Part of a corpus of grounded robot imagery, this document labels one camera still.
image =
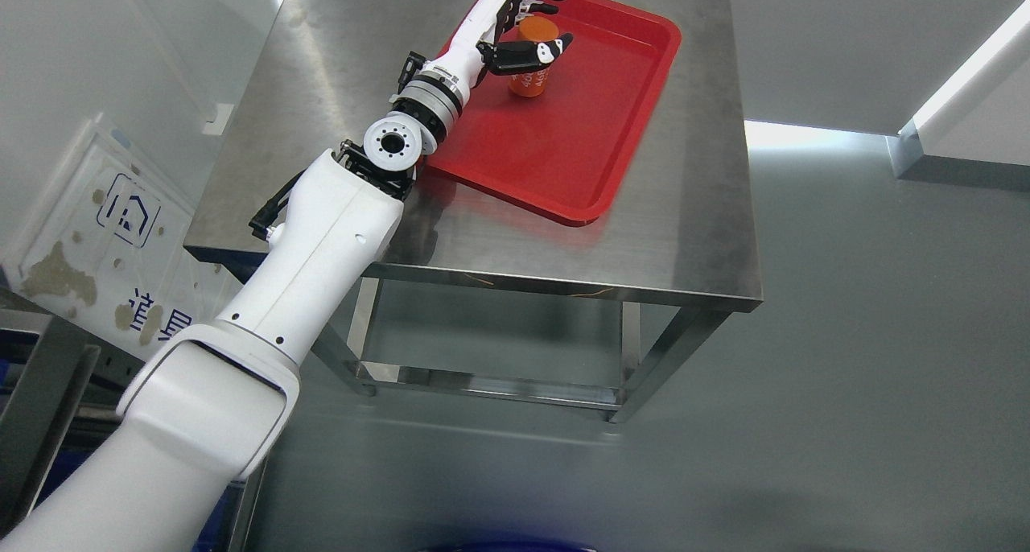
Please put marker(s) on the stainless steel table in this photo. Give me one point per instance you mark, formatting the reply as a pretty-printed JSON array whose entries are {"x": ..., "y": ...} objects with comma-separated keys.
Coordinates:
[{"x": 627, "y": 179}]

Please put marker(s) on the orange cylindrical capacitor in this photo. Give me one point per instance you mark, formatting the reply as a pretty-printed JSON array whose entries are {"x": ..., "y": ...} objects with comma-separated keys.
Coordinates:
[{"x": 538, "y": 30}]

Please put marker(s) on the metal shelf rack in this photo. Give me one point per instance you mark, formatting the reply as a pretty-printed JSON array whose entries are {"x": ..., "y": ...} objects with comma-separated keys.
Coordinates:
[{"x": 40, "y": 423}]

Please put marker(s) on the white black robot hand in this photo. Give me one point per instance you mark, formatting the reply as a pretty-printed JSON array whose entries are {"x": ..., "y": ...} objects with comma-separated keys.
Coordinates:
[{"x": 476, "y": 47}]

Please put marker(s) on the white sign board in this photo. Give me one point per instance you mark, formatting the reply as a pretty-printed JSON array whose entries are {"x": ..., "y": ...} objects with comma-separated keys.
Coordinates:
[{"x": 105, "y": 248}]

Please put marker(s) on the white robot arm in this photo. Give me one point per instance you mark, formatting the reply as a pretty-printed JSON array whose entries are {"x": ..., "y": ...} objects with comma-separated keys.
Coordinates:
[{"x": 208, "y": 407}]

